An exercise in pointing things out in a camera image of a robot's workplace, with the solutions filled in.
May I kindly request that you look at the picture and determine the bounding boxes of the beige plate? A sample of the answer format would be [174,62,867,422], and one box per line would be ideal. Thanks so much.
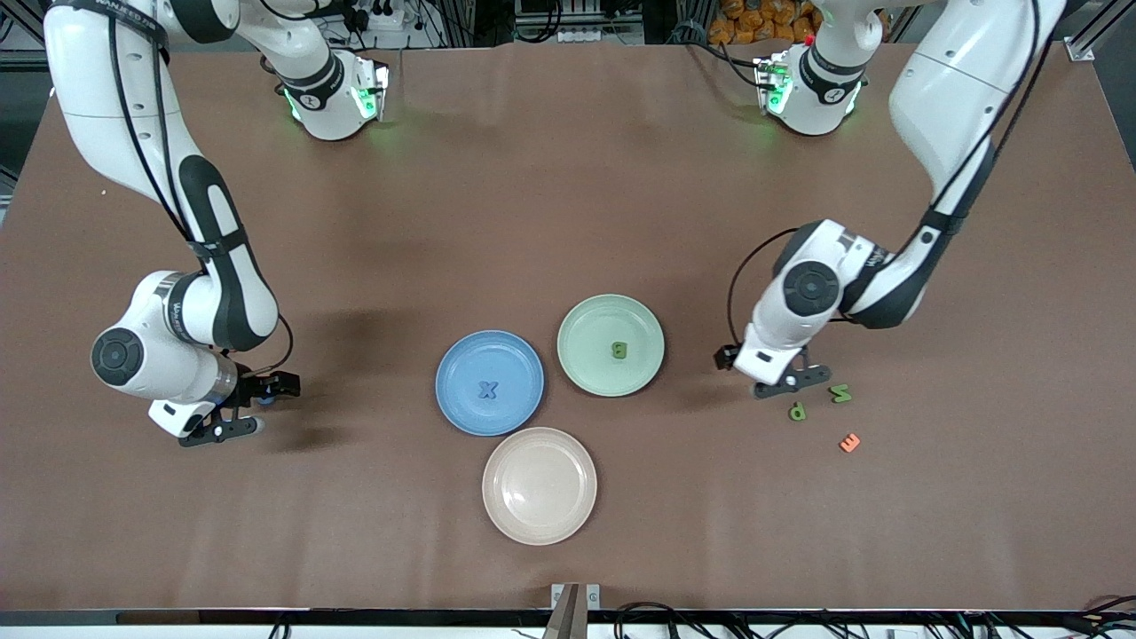
[482,427,598,546]

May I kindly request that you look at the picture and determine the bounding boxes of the aluminium frame post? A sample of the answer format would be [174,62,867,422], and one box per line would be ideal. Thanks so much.
[1065,0,1136,63]

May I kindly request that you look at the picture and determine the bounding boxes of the blue plate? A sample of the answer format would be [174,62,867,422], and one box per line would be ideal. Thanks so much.
[435,330,545,437]

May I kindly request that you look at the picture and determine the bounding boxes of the green plate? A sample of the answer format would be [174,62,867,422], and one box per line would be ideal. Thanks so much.
[556,294,666,398]

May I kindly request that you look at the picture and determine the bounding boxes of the black cable bundle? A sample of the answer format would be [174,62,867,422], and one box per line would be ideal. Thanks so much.
[612,602,1136,639]

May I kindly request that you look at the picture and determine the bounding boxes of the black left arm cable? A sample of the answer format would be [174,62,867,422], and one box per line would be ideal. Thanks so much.
[726,0,1041,351]

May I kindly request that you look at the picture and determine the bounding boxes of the black table edge rail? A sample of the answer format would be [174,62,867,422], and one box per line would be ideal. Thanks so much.
[0,609,1136,627]

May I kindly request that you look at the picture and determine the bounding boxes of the white power strip with plugs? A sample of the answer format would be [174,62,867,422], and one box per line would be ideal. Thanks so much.
[342,0,405,32]

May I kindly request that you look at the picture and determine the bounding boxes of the brown table cover sheet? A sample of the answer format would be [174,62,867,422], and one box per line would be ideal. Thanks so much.
[0,43,1136,613]

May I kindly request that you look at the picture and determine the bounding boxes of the orange snack bags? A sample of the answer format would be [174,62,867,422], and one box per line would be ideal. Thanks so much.
[708,0,819,45]

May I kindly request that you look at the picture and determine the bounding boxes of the metal table edge bracket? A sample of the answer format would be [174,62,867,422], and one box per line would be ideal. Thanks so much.
[550,582,602,639]

